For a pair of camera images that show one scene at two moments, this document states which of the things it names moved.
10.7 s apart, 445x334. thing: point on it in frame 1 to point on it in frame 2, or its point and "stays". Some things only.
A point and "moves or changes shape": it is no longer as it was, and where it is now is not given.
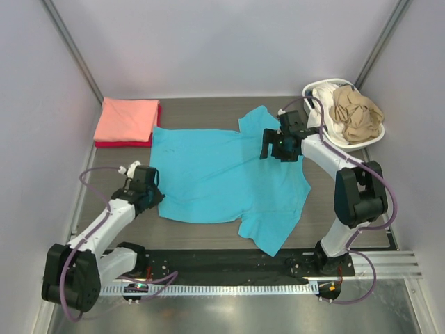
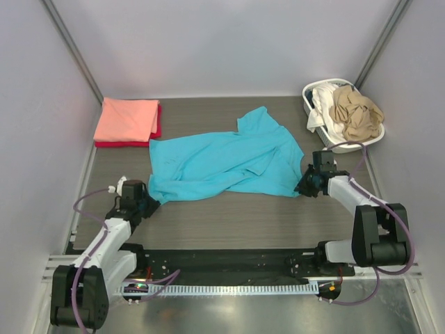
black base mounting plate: (238, 266) stays
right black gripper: (271, 136) to (303, 188)
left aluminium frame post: (74, 50) stays
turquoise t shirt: (213, 176) moves or changes shape
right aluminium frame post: (400, 9) stays
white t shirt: (325, 92) stays
